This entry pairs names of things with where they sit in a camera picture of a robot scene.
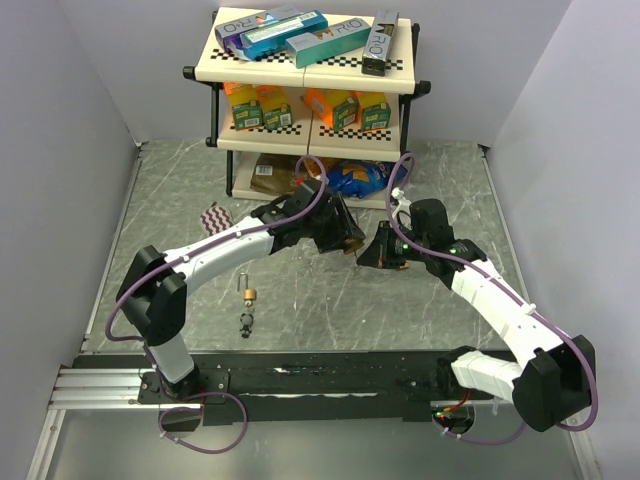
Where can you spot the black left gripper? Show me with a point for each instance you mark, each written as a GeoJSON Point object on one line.
{"type": "Point", "coordinates": [344, 226]}

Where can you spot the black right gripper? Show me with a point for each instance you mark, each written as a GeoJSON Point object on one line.
{"type": "Point", "coordinates": [378, 254]}

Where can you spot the small brass padlock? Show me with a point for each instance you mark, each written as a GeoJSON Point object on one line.
{"type": "Point", "coordinates": [249, 295]}

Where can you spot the key with panda keychain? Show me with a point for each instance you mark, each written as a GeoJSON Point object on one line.
{"type": "Point", "coordinates": [247, 319]}

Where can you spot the large brass padlock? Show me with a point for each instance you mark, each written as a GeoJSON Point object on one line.
{"type": "Point", "coordinates": [354, 237]}

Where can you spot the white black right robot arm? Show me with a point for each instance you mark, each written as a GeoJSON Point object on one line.
{"type": "Point", "coordinates": [551, 376]}

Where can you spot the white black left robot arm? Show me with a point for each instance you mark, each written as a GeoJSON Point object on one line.
{"type": "Point", "coordinates": [153, 296]}

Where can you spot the blue chips bag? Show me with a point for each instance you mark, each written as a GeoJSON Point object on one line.
{"type": "Point", "coordinates": [359, 178]}

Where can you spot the orange snack bag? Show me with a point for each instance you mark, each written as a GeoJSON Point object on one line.
{"type": "Point", "coordinates": [313, 169]}

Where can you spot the brown snack bag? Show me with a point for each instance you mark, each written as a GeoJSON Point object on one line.
{"type": "Point", "coordinates": [274, 174]}

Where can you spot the orange green box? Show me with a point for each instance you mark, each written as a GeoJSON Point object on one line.
{"type": "Point", "coordinates": [245, 106]}
{"type": "Point", "coordinates": [276, 109]}
{"type": "Point", "coordinates": [336, 108]}
{"type": "Point", "coordinates": [374, 111]}

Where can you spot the purple striped sponge pad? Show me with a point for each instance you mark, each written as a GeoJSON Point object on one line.
{"type": "Point", "coordinates": [216, 219]}

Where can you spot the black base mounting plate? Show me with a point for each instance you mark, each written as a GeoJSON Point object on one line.
{"type": "Point", "coordinates": [305, 386]}

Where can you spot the teal RIO box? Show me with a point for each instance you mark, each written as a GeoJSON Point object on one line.
{"type": "Point", "coordinates": [309, 48]}

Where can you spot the silver RIO box right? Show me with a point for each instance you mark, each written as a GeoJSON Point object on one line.
{"type": "Point", "coordinates": [377, 49]}

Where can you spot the blue toothpaste box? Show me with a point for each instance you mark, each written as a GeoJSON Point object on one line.
{"type": "Point", "coordinates": [271, 38]}

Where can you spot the purple RIO box left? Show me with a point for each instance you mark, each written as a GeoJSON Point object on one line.
{"type": "Point", "coordinates": [228, 34]}

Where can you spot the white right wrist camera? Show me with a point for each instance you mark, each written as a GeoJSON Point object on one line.
{"type": "Point", "coordinates": [399, 203]}

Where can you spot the aluminium rail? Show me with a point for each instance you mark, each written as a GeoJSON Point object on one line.
{"type": "Point", "coordinates": [98, 389]}

